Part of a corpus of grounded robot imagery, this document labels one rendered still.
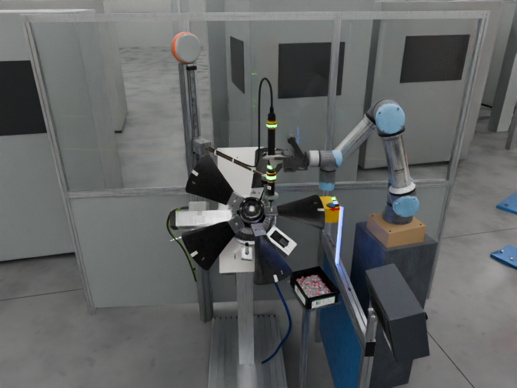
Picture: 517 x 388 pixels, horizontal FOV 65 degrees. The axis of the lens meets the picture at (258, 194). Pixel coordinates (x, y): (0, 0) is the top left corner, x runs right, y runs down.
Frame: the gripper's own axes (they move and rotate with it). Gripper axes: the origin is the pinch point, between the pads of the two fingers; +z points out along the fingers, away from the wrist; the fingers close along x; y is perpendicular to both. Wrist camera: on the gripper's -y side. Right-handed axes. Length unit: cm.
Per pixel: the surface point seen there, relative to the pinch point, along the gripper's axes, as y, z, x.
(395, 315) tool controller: 23, -34, -82
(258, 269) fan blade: 47, 4, -23
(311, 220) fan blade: 30.0, -22.0, -8.4
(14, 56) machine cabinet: -26, 173, 146
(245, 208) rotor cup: 24.4, 9.1, -5.1
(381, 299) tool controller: 23, -33, -73
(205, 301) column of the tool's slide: 129, 37, 56
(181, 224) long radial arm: 38, 41, 5
